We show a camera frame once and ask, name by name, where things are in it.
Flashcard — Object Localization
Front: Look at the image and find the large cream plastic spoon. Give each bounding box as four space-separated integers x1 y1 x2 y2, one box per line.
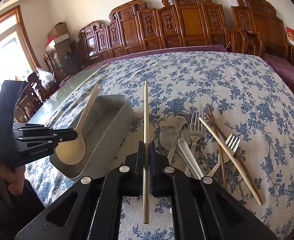
56 84 102 165

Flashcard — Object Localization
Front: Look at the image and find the metal spoon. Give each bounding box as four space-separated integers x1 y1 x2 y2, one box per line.
159 126 185 168

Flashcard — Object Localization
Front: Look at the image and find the cream bamboo chopstick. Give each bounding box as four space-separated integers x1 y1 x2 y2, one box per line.
198 116 262 206

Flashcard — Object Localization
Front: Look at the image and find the cream plastic fork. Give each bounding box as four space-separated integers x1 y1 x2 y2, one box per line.
206 133 241 178

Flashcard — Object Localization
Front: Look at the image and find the metal fork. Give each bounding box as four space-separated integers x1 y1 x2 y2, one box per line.
189 110 203 156

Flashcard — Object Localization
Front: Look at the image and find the person's left hand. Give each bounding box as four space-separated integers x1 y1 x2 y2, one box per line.
0 164 26 196

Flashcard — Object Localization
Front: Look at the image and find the wooden side chair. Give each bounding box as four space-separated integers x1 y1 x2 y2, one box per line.
14 72 53 123

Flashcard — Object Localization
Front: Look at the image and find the grey metal tray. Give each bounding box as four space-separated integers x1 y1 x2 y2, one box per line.
50 94 135 182

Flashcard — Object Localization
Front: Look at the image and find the cardboard boxes stack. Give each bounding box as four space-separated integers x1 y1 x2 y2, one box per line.
45 22 72 57

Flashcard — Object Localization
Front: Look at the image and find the blue floral tablecloth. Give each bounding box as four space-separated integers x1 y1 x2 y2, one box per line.
31 51 294 239

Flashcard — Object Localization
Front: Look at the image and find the purple seat cushion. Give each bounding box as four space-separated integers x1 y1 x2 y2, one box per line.
263 54 294 86

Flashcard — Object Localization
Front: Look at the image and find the carved wooden armchair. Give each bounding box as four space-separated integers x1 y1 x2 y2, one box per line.
231 0 288 59

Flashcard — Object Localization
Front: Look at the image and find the red gift box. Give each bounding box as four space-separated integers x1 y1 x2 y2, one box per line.
286 26 294 44

